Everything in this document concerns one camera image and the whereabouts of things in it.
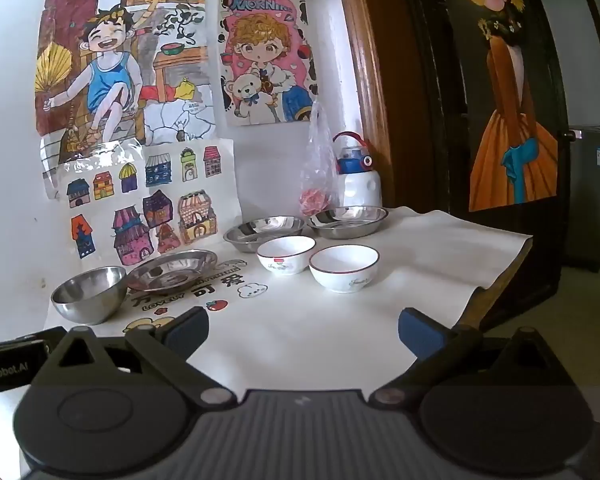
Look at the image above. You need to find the clear plastic bag with candy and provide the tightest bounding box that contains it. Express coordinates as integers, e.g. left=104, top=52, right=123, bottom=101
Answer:
left=299, top=101, right=338, bottom=217

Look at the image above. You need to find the shallow steel plate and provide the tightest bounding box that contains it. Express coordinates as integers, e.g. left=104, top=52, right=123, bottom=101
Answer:
left=125, top=249, right=218, bottom=294

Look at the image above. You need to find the girl with teddy drawing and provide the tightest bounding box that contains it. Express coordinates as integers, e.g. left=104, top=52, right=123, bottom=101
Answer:
left=218, top=0, right=318, bottom=127

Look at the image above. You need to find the coloured houses drawing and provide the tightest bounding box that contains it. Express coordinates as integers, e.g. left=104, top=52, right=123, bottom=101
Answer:
left=55, top=139, right=242, bottom=270

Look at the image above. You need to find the boy with fan drawing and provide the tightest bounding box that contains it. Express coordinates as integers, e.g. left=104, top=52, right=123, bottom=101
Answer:
left=34, top=0, right=215, bottom=176

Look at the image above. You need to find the girl in orange dress painting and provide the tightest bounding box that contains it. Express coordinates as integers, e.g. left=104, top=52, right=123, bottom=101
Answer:
left=444, top=0, right=565, bottom=226

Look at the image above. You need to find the white bowl with strawberry print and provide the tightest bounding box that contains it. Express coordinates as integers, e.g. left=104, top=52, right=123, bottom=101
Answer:
left=257, top=235, right=316, bottom=276

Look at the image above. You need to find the white bowl with red rim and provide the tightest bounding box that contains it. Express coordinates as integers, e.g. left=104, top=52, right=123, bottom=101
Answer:
left=309, top=244, right=380, bottom=294

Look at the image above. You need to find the brown wooden door frame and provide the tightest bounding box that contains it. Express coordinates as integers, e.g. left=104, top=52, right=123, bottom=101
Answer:
left=341, top=0, right=450, bottom=212

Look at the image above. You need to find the grey appliance with label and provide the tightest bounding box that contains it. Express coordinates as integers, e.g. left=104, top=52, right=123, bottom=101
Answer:
left=566, top=126, right=600, bottom=273

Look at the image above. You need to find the white blue water bottle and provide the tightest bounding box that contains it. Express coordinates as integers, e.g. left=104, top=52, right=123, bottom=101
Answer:
left=332, top=131, right=382, bottom=207

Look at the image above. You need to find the deep steel bowl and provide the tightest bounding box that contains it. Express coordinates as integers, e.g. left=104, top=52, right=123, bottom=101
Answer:
left=50, top=266, right=128, bottom=325

